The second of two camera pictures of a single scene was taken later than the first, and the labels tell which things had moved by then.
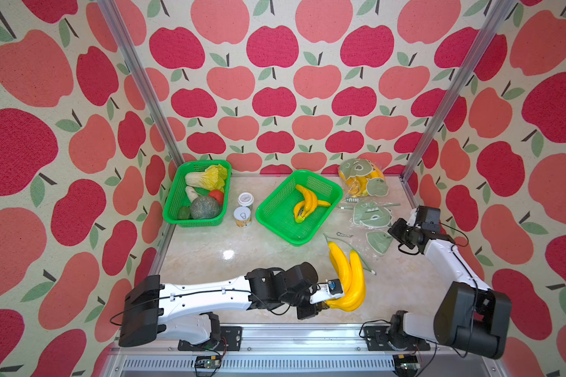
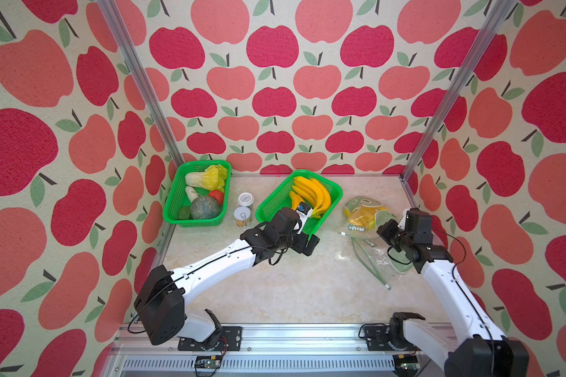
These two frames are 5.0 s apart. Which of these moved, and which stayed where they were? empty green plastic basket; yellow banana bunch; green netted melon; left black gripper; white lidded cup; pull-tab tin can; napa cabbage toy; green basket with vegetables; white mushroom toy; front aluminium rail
Moved: yellow banana bunch; left black gripper
Stayed: front aluminium rail; napa cabbage toy; empty green plastic basket; pull-tab tin can; green basket with vegetables; white lidded cup; green netted melon; white mushroom toy
